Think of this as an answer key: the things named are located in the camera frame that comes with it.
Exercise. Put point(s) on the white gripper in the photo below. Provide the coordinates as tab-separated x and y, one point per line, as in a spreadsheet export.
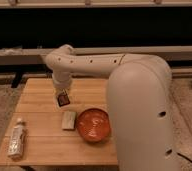
62	81

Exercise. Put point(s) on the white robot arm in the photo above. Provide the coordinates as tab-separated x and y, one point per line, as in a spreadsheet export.
137	97

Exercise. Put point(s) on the white sponge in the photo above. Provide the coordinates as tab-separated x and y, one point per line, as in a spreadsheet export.
68	120

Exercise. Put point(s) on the orange bowl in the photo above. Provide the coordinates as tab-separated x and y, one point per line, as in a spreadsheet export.
93	125

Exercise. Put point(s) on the wooden table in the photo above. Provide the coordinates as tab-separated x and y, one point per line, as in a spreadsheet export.
47	144

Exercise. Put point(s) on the plastic water bottle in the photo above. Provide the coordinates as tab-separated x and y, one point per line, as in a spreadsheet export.
17	138

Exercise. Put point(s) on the long metal rail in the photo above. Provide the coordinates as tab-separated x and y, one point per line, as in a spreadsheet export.
19	56

